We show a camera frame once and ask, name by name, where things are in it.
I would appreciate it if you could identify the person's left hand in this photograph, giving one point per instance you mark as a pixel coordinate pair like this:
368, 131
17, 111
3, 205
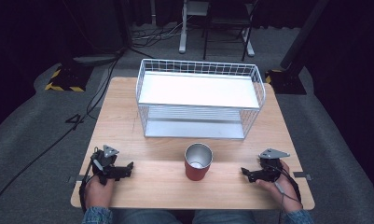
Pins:
96, 193

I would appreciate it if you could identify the black stand with striped base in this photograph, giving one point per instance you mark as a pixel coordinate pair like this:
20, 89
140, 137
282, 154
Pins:
68, 77
288, 74

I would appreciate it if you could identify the grey tape strip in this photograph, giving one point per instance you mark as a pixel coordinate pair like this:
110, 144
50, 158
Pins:
302, 175
76, 178

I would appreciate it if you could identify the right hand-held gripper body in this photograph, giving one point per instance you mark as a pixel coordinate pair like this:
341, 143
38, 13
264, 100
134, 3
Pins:
269, 168

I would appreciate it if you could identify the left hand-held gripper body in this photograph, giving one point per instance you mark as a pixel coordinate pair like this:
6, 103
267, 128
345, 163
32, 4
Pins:
104, 162

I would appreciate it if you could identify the black folding chair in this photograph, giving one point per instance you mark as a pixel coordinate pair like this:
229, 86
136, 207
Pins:
228, 28

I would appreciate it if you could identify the white desk frame leg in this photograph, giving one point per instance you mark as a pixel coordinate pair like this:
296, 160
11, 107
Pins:
248, 42
183, 28

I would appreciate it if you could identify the red metal cup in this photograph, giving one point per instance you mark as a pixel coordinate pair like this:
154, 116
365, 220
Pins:
197, 165

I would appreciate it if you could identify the person's right hand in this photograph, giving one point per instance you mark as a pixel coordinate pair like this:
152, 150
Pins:
284, 193

